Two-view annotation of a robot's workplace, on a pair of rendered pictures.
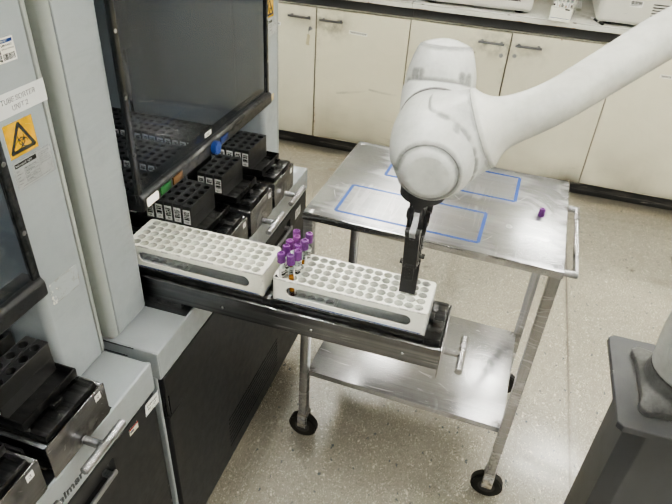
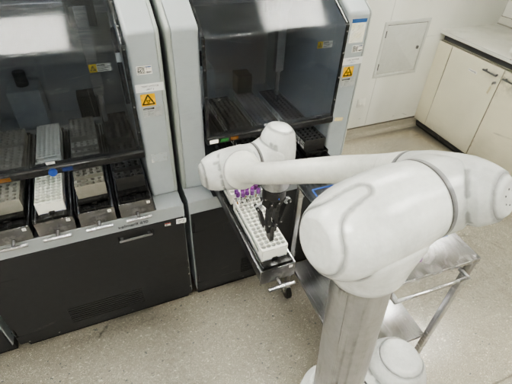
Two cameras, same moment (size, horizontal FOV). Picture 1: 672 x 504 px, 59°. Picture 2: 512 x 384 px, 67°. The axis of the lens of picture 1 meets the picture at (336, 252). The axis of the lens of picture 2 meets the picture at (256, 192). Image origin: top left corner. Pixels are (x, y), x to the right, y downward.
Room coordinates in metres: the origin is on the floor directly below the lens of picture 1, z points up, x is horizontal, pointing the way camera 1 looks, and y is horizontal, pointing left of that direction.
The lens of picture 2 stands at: (0.23, -0.81, 1.85)
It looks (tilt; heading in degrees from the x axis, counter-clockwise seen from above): 40 degrees down; 51
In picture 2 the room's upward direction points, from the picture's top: 3 degrees clockwise
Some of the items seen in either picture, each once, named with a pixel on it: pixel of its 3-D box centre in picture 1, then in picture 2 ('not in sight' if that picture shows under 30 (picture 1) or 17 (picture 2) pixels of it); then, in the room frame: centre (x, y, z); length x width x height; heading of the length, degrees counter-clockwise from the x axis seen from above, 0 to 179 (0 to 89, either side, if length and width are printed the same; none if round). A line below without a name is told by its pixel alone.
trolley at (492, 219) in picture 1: (424, 317); (360, 280); (1.33, -0.27, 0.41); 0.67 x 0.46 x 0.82; 73
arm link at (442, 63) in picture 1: (438, 96); (273, 149); (0.85, -0.13, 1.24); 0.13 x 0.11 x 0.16; 172
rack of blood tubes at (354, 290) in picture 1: (353, 292); (258, 225); (0.89, -0.04, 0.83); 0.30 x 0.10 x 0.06; 75
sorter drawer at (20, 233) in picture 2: not in sight; (15, 184); (0.23, 0.81, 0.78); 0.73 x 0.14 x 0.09; 75
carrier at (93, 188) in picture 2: not in sight; (91, 189); (0.46, 0.50, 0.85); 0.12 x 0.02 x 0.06; 166
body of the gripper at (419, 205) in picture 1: (421, 200); (273, 196); (0.86, -0.14, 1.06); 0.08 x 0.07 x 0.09; 165
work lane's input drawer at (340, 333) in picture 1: (287, 298); (244, 212); (0.92, 0.09, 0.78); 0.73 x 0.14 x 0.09; 75
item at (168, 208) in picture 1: (181, 202); not in sight; (1.15, 0.36, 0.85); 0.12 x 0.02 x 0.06; 165
